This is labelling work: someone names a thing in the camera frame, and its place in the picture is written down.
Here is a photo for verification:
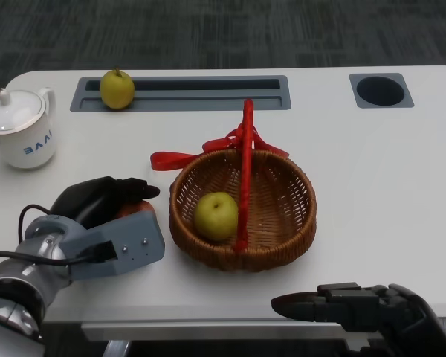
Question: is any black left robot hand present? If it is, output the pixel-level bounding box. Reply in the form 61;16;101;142
50;176;161;230

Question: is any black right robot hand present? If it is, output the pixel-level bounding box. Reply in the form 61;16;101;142
271;282;446;357

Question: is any red apple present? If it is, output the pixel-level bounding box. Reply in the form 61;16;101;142
117;199;157;220

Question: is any wicker basket with red handle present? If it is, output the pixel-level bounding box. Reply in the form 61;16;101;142
169;98;317;273

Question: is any grey metal table leg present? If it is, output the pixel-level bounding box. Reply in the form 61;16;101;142
103;340;133;357
343;340;362;357

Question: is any white mug with blue print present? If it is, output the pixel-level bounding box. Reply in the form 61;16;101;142
0;87;56;170

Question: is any yellow pear with stem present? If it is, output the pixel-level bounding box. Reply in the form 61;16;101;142
99;67;135;110

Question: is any white ceramic mug lid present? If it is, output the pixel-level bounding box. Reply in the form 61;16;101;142
0;87;47;134

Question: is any green pear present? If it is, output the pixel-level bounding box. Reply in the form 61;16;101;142
193;192;239;242

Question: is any grey recessed slot tray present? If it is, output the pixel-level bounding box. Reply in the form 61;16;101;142
69;75;292;112

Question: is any grey recessed cup holder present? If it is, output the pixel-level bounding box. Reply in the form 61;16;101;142
349;73;415;109

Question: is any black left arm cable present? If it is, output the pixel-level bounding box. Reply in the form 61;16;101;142
0;203;116;266

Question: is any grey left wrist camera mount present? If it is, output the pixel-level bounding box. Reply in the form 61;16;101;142
59;210;166;280

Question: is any grey table frame rail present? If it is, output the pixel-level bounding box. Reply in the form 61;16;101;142
80;321;386;342

